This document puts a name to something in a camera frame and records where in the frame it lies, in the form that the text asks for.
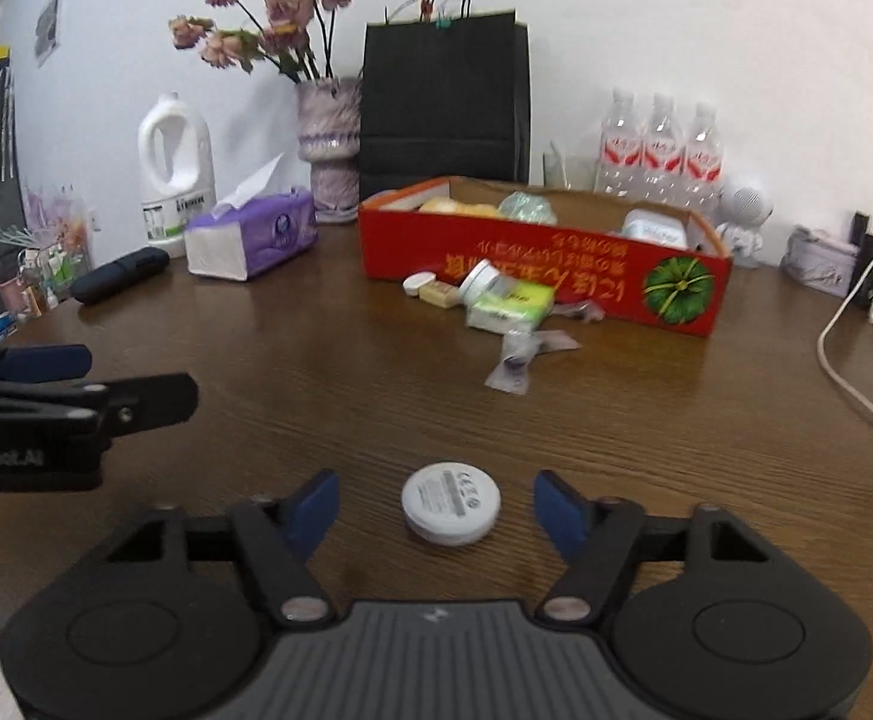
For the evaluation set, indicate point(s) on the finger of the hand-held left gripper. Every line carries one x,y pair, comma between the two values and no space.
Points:
39,364
144,397

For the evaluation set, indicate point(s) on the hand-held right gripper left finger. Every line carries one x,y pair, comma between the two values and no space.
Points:
316,510

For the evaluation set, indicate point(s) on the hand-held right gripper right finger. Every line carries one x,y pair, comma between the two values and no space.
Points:
556,514

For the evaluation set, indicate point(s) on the white round puck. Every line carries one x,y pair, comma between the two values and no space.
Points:
451,499

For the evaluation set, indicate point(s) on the small clear plastic packet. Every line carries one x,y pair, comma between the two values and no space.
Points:
582,311
511,364
560,341

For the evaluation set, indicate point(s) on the red cardboard box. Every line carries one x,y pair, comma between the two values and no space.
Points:
541,274

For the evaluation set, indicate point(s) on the clear jar with white cap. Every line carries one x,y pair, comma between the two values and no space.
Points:
483,281

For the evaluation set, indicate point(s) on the yellow eraser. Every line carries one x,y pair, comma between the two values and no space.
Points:
440,295

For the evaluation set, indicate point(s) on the small white cap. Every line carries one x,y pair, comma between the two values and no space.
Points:
417,283

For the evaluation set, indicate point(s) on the translucent plastic container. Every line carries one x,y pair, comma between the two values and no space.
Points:
654,229

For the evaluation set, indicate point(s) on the iridescent organza bag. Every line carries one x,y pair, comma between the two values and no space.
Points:
528,208

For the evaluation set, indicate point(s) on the white and yellow plush sheep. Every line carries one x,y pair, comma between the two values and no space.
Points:
455,208

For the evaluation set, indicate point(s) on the clutter of small shelf goods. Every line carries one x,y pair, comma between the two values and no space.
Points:
39,270

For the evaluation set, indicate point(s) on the black oblong case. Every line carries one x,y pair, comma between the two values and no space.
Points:
117,276

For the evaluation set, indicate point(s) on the purple tissue pack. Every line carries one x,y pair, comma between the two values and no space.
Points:
256,236

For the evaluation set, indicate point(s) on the white detergent jug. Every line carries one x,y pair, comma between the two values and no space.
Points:
177,165

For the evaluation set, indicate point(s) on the mottled purple vase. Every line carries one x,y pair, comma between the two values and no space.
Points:
331,150

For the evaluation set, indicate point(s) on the clear glass cup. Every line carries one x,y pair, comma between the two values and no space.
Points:
567,169

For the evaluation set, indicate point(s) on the white round robot figure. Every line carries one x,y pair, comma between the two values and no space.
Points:
744,217

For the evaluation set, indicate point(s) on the pale tin box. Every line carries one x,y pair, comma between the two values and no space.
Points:
819,259

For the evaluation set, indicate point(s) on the clear water bottle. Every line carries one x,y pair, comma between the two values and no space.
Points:
663,150
620,146
702,157

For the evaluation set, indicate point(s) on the small black bottle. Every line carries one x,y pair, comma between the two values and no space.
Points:
860,229
871,262

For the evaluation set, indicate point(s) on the dried pink flowers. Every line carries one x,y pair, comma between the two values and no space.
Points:
279,15

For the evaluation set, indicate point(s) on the black paper bag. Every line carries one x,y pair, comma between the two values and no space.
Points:
444,97

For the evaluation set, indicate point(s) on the grey wall note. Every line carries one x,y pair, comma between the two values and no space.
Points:
48,26

